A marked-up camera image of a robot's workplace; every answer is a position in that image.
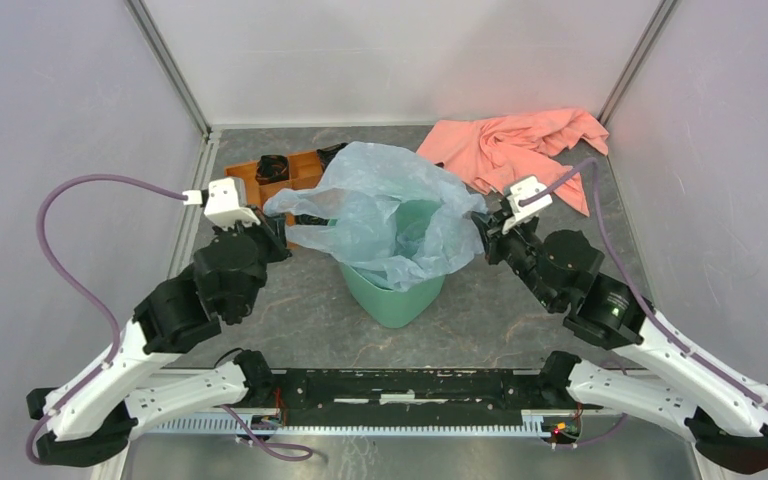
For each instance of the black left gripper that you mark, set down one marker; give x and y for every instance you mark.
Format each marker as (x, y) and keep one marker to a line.
(272, 227)

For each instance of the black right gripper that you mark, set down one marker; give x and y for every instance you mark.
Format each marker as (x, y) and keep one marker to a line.
(490, 230)

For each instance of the orange compartment tray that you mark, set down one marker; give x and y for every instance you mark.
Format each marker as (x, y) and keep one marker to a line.
(304, 171)

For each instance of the pink cloth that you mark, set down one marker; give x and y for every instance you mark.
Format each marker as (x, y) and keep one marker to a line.
(491, 154)

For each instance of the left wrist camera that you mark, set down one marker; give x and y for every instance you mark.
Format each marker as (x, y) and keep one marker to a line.
(226, 204)

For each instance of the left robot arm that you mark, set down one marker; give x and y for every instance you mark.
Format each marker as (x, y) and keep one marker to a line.
(95, 416)

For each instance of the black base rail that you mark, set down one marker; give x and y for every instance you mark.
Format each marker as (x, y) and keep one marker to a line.
(405, 397)

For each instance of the green plastic trash bin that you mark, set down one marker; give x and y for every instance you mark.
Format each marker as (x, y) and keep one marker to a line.
(396, 309)

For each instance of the translucent blue trash bag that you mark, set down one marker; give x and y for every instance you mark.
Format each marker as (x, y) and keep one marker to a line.
(390, 214)

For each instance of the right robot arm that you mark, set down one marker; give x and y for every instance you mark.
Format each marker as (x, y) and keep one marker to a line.
(721, 412)

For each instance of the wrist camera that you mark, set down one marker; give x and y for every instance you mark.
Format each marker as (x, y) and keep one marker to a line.
(524, 199)
(226, 204)

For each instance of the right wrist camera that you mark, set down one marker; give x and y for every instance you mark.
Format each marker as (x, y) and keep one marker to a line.
(524, 199)

